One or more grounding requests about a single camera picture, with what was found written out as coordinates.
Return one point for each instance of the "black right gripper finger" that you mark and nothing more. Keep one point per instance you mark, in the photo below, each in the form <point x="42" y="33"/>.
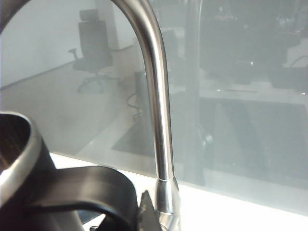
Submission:
<point x="148" y="214"/>

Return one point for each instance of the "black mug with steel rim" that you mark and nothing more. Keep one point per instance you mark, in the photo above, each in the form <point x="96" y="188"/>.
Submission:
<point x="31" y="183"/>

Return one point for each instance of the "stainless steel gooseneck faucet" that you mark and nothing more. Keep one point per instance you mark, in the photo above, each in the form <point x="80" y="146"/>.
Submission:
<point x="160" y="120"/>

